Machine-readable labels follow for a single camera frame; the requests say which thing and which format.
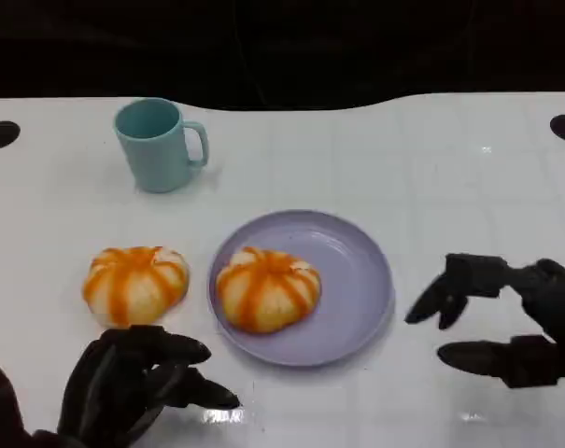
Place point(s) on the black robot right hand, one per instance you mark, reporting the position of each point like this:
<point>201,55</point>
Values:
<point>553,303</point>

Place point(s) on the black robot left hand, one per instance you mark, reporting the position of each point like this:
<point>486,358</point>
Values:
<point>104,382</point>

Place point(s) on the orange white toy bread roll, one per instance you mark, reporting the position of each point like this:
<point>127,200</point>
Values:
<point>268,289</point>
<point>135,284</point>

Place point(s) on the lilac plate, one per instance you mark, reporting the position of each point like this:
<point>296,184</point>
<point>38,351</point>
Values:
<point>352,280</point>

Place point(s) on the pale green mug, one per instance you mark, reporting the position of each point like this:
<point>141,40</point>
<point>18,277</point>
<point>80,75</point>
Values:
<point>156,154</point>

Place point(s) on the black backdrop cloth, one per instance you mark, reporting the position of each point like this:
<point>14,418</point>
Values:
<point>282,46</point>

